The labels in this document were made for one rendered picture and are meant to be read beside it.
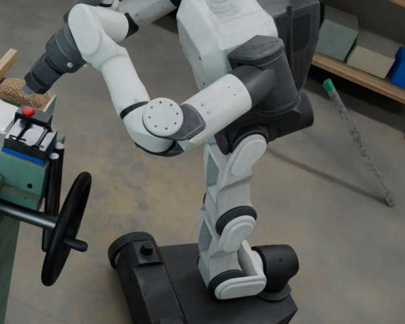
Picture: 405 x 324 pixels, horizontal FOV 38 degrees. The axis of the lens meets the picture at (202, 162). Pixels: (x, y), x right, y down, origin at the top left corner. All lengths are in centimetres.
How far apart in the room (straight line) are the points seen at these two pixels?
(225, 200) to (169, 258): 59
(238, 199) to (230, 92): 71
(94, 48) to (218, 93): 26
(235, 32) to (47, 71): 42
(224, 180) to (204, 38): 50
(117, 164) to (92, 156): 13
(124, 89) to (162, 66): 260
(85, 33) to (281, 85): 42
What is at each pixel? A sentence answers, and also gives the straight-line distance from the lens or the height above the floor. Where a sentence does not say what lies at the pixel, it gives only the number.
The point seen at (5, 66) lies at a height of 93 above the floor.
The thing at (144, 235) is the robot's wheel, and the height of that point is 20.
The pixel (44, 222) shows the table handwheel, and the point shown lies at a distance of 148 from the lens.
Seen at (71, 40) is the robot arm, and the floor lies 126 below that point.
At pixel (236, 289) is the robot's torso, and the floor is 30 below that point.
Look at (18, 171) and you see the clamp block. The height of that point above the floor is 92.
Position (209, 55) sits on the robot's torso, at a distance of 136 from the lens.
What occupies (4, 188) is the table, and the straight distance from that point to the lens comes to 147.
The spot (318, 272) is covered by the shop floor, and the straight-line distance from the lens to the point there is 286.
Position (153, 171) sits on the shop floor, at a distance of 296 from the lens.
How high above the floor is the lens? 191
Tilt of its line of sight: 38 degrees down
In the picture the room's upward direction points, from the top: 22 degrees clockwise
